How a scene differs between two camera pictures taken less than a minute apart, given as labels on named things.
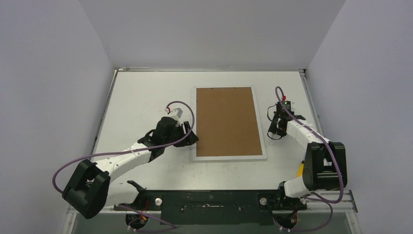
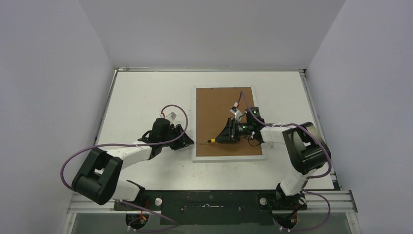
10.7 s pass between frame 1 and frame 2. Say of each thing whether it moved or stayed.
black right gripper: moved
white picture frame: stayed
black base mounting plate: stayed
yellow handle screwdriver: moved
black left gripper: stayed
